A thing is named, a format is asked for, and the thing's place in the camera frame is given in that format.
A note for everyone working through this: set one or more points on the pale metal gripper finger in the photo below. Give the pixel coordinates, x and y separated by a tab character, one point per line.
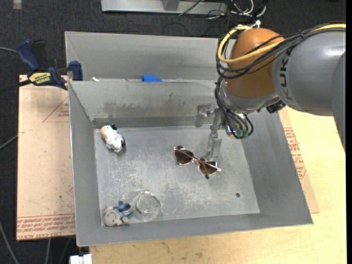
200	117
215	146

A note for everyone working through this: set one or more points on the brown heart-shaped sunglasses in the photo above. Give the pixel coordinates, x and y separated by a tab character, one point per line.
183	157

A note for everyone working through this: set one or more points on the grey metal bin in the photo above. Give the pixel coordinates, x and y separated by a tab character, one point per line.
170	183

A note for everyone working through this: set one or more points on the blue block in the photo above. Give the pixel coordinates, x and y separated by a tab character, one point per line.
150	78

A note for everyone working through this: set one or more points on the white toy dog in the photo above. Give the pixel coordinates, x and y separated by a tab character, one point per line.
114	139

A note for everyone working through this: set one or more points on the clear glass bowl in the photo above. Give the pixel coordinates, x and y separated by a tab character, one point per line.
146	205

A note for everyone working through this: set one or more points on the grey and blue toy monkey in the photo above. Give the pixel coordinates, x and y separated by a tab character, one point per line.
113	216

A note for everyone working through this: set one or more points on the brown cardboard board, red print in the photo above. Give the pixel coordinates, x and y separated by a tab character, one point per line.
44	161

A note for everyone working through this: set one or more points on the black cylinder on white bracket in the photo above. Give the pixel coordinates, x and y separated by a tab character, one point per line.
274	107

